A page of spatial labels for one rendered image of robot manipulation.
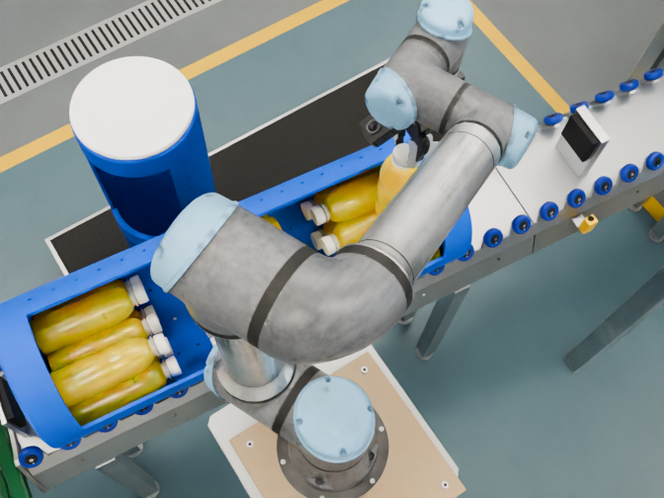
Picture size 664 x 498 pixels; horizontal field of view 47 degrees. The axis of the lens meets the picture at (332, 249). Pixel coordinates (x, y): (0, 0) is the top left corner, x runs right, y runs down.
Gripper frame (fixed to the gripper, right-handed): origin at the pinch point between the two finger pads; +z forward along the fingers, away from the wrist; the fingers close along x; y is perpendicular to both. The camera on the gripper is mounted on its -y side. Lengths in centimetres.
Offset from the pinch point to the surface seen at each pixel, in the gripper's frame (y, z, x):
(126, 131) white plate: -40, 30, 47
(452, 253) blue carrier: 6.8, 22.7, -13.0
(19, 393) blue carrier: -75, 13, -6
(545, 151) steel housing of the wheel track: 48, 41, 6
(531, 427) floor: 42, 134, -43
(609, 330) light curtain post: 65, 97, -32
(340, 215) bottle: -9.5, 21.1, 3.4
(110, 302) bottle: -56, 19, 5
